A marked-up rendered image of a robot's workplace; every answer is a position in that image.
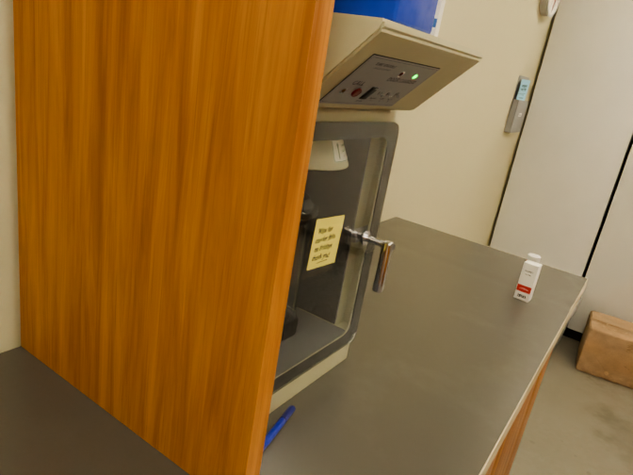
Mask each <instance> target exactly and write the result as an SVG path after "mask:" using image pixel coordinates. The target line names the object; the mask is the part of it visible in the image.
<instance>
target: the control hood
mask: <svg viewBox="0 0 633 475"><path fill-rule="evenodd" d="M373 54H377V55H381V56H386V57H393V58H397V59H402V60H406V61H411V62H414V63H419V64H423V65H428V66H431V67H436V68H440V70H439V71H438V72H436V73H435V74H433V75H432V76H431V77H429V78H428V79H427V80H425V81H424V82H423V83H421V84H420V85H419V86H418V87H416V88H415V89H414V90H412V91H411V92H409V93H408V94H407V95H405V96H404V97H403V98H401V99H400V100H399V101H397V102H396V103H395V104H394V105H392V106H365V105H346V104H326V103H318V107H335V108H360V109H386V110H414V109H415V108H417V107H418V106H420V105H421V104H423V103H424V102H425V101H427V100H428V99H429V98H431V96H433V95H434V94H435V93H437V92H438V91H439V90H441V89H443V88H444V87H445V86H447V85H448V84H449V83H451V82H452V81H453V80H455V79H456V78H458V77H459V76H460V75H462V74H463V73H465V72H466V71H468V70H469V69H470V68H472V67H473V66H474V65H476V64H477V63H478V62H480V59H481V58H482V56H483V55H482V54H481V52H479V51H476V50H473V49H470V48H467V47H464V46H462V45H459V44H457V43H454V42H451V41H446V40H444V39H441V38H438V37H435V36H432V35H430V34H427V33H425V32H422V31H419V30H416V29H413V28H410V27H408V26H406V25H401V24H398V23H395V22H392V21H390V20H387V19H384V18H379V17H370V16H362V15H354V14H346V13H338V12H334V13H333V18H332V25H331V31H330V37H329V42H328V49H327V55H326V60H325V66H324V73H323V78H322V84H321V91H320V96H319V100H320V99H321V98H322V97H324V96H325V95H326V94H327V93H328V92H329V91H331V90H332V89H333V88H334V87H335V86H337V85H338V84H339V83H340V82H341V81H342V80H344V79H345V78H346V77H347V76H348V75H349V74H351V73H352V72H353V71H354V70H355V69H357V68H358V67H359V66H360V65H361V64H362V63H364V62H365V61H366V60H367V59H368V58H369V57H371V56H372V55H373Z"/></svg>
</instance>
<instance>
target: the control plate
mask: <svg viewBox="0 0 633 475"><path fill-rule="evenodd" d="M439 70H440V68H436V67H431V66H428V65H423V64H419V63H414V62H411V61H406V60H402V59H397V58H393V57H386V56H381V55H377V54H373V55H372V56H371V57H369V58H368V59H367V60H366V61H365V62H364V63H362V64H361V65H360V66H359V67H358V68H357V69H355V70H354V71H353V72H352V73H351V74H349V75H348V76H347V77H346V78H345V79H344V80H342V81H341V82H340V83H339V84H338V85H337V86H335V87H334V88H333V89H332V90H331V91H329V92H328V93H327V94H326V95H325V96H324V97H322V98H321V99H320V100H319V103H326V104H346V105H365V106H392V105H394V104H395V103H396V102H397V101H399V100H400V99H401V98H403V97H404V96H405V95H407V94H408V93H409V92H411V91H412V90H414V89H415V88H416V87H418V86H419V85H420V84H421V83H423V82H424V81H425V80H427V79H428V78H429V77H431V76H432V75H433V74H435V73H436V72H438V71H439ZM401 72H405V74H404V75H402V76H400V77H398V74H400V73H401ZM415 74H418V77H416V78H414V79H412V77H413V76H414V75H415ZM372 87H377V88H378V89H377V90H376V91H375V92H374V93H372V94H371V95H370V96H369V97H367V98H366V99H359V98H360V97H361V96H362V95H364V94H365V93H366V92H367V91H369V90H370V89H371V88H372ZM344 88H347V90H346V91H345V92H343V93H341V94H340V93H339V91H340V90H342V89H344ZM357 89H362V92H361V93H360V94H359V95H358V96H355V97H352V96H351V93H352V92H353V91H355V90H357ZM380 91H383V96H382V97H380V96H379V95H378V93H379V92H380ZM388 92H392V93H391V95H392V96H391V97H388V96H386V94H387V93H388ZM398 92H399V97H398V98H397V97H394V95H395V94H396V93H398Z"/></svg>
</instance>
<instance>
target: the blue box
mask: <svg viewBox="0 0 633 475"><path fill-rule="evenodd" d="M437 4H438V0H335V1H334V8H333V12H338V13H346V14H354V15H362V16H370V17H379V18H384V19H387V20H390V21H392V22H395V23H398V24H401V25H406V26H408V27H410V28H413V29H416V30H419V31H422V32H425V33H427V34H430V33H431V30H432V26H433V21H434V16H435V12H436V8H437Z"/></svg>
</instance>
